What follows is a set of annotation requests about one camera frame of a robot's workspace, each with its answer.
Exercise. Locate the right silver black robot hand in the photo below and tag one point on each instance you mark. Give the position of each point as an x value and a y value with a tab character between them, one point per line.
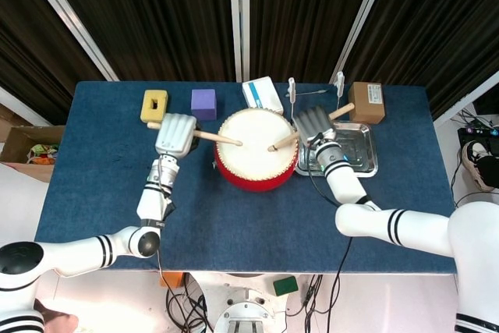
316	124

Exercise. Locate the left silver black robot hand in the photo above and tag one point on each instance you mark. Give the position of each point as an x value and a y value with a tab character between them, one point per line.
175	134

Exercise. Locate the wooden drumstick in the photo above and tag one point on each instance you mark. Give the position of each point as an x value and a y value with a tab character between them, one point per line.
218	138
282	142

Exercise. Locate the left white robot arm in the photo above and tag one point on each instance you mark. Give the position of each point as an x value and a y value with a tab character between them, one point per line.
156	200

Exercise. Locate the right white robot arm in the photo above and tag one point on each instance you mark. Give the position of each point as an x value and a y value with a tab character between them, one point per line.
343	181

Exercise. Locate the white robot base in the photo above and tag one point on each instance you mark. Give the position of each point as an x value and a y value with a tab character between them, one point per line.
241	298

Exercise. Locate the red drum with white head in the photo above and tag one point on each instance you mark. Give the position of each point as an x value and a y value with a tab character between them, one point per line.
253	169

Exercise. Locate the yellow sponge with hole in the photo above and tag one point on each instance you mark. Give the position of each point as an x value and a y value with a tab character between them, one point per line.
148	114

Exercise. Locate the purple foam cube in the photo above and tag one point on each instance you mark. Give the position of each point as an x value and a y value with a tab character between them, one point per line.
202	108

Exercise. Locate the brown cardboard box with label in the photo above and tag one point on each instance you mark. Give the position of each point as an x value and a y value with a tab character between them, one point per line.
364	108

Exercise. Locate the shiny metal tray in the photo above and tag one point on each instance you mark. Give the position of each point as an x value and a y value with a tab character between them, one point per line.
366	142

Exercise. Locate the white box with blue stripe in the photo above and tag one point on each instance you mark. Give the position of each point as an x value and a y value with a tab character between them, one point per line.
261	93

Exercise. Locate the black pleated curtain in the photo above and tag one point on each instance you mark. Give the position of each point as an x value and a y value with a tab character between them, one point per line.
23	56
429	17
156	17
296	17

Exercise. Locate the blue fabric table mat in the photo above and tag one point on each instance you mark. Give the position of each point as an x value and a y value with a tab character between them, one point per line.
234	231

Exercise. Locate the colourful packaging bag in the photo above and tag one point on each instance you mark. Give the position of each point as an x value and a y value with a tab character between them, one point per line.
41	153

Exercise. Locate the orange block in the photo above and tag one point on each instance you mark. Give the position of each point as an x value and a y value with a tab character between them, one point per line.
173	280

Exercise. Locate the black power strip with plugs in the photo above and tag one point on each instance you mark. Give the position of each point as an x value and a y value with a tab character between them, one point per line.
473	130

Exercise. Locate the open cardboard box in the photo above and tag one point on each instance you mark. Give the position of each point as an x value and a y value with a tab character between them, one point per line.
15	138

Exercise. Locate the white and black sneaker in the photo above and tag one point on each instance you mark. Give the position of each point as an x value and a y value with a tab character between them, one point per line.
473	157

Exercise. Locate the green block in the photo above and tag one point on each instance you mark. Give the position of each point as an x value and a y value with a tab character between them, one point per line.
285	285

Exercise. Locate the black trouser leg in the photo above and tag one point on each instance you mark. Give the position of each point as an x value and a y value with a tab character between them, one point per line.
490	167

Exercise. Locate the white frame post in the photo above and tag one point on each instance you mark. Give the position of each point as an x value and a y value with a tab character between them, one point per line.
69	17
238	17
362	17

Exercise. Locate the white frame bar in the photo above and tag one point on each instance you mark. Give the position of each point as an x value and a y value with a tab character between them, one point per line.
23	108
468	98

